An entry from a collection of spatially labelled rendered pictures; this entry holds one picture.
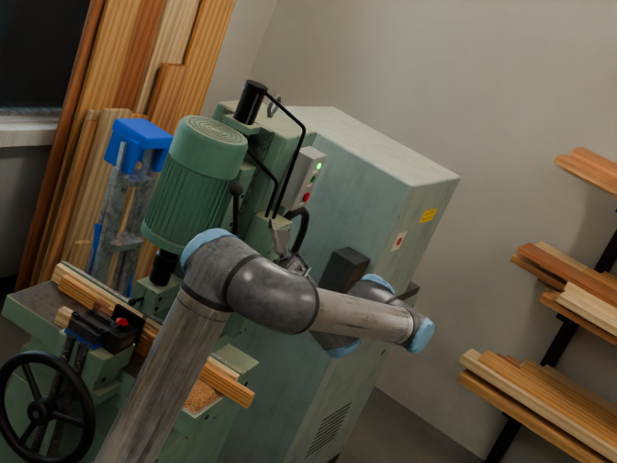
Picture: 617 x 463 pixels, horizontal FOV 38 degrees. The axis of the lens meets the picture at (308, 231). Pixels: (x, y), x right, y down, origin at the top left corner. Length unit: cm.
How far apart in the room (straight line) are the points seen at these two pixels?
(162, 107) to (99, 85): 37
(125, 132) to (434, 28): 181
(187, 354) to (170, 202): 53
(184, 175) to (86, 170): 160
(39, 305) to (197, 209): 52
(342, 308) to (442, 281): 263
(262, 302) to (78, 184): 217
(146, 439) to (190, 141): 70
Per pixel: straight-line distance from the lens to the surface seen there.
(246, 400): 227
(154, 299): 227
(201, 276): 169
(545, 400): 389
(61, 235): 380
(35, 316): 236
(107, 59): 369
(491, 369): 392
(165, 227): 216
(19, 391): 247
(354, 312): 183
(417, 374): 456
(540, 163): 418
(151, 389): 177
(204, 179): 211
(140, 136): 308
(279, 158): 230
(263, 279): 163
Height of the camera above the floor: 209
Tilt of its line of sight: 19 degrees down
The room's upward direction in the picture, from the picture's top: 24 degrees clockwise
